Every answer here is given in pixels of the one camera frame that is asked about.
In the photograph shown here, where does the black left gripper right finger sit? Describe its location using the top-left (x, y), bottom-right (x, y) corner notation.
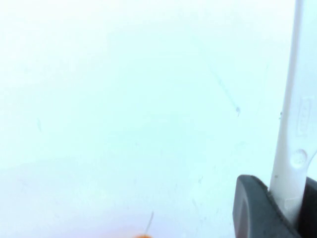
top-left (298, 176), bottom-right (317, 238)

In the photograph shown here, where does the white plastic knife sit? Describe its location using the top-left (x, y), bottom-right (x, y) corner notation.
top-left (268, 0), bottom-right (317, 224)

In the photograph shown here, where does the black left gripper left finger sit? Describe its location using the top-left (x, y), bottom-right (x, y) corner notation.
top-left (232, 174), bottom-right (298, 238)

